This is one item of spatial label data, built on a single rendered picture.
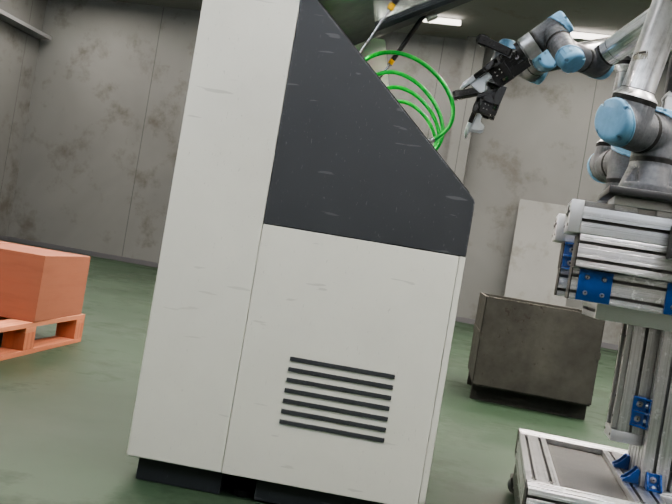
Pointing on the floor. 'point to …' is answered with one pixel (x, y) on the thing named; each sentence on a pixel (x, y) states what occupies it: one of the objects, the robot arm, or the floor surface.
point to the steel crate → (534, 355)
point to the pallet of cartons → (40, 297)
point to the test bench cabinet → (341, 370)
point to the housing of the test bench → (211, 242)
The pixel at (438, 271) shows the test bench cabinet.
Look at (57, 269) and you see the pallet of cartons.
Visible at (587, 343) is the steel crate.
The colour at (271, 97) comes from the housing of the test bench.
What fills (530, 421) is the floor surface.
